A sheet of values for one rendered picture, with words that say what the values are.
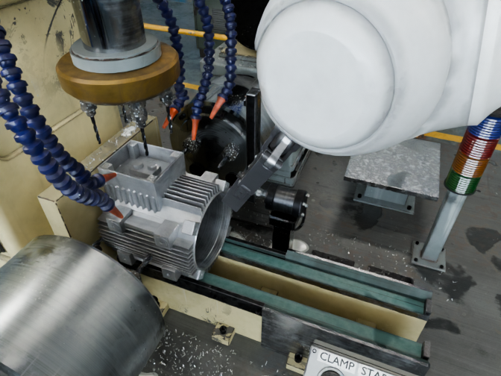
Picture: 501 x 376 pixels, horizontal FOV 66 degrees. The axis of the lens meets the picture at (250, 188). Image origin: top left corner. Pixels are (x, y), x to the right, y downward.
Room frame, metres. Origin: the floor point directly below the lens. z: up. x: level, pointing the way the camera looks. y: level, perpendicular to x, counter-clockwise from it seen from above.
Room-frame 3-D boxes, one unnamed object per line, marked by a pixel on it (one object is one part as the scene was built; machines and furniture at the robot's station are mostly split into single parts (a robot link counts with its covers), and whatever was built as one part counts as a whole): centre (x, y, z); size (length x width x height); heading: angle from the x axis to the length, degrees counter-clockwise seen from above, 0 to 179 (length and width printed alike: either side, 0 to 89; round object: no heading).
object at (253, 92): (0.64, -0.01, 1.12); 0.04 x 0.03 x 0.26; 68
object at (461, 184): (0.64, -0.45, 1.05); 0.06 x 0.06 x 0.04
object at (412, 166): (0.90, -0.41, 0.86); 0.27 x 0.24 x 0.12; 158
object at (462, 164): (0.64, -0.45, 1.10); 0.06 x 0.06 x 0.04
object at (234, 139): (0.87, 0.04, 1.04); 0.41 x 0.25 x 0.25; 158
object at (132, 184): (0.58, 0.20, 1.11); 0.12 x 0.11 x 0.07; 68
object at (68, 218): (0.62, 0.31, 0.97); 0.30 x 0.11 x 0.34; 158
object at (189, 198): (0.56, 0.16, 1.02); 0.20 x 0.19 x 0.19; 68
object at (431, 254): (0.64, -0.45, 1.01); 0.08 x 0.08 x 0.42; 68
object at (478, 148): (0.64, -0.45, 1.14); 0.06 x 0.06 x 0.04
